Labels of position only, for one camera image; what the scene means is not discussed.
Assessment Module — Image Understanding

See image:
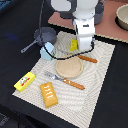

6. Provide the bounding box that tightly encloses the orange bread loaf toy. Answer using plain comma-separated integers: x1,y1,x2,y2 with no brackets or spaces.
40,82,58,107

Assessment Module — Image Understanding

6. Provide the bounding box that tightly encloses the white milk carton toy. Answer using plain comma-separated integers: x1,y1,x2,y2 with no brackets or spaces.
40,42,55,61

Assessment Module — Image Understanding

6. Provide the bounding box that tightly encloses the pink toy stove top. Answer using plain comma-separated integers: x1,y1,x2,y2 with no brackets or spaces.
48,0,128,43

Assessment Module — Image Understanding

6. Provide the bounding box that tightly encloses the yellow cheese wedge toy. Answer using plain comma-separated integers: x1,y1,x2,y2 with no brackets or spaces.
70,39,78,51

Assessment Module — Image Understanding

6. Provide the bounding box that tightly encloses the toy knife wooden handle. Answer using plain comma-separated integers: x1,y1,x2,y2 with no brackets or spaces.
58,49,99,64

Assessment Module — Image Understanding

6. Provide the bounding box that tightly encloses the round wooden plate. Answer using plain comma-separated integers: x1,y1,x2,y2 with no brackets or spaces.
56,57,83,78

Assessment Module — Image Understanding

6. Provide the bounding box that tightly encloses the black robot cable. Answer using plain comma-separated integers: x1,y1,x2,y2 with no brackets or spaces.
38,0,96,61

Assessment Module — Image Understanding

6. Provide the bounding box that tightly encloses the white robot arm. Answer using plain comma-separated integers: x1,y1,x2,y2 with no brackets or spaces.
50,0,98,51

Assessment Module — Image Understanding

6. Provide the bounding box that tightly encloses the beige bowl on stove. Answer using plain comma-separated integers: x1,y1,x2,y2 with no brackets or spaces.
116,4,128,30

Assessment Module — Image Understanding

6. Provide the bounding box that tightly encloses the toy fork wooden handle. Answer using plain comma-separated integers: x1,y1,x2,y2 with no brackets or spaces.
44,71,85,90

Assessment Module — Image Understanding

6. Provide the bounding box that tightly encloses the beige woven placemat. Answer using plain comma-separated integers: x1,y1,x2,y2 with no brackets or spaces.
12,30,116,128

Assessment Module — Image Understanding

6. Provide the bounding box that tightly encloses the grey saucepan with handle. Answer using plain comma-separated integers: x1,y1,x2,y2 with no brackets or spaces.
21,27,57,53

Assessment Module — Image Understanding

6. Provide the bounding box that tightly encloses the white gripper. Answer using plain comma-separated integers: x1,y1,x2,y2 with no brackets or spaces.
73,19,95,51

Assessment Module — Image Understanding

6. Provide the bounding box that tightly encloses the dark grey pot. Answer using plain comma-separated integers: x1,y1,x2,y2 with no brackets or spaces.
94,2,104,24

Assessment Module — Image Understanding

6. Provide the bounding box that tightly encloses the yellow butter box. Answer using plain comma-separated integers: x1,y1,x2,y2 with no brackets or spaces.
14,72,36,92

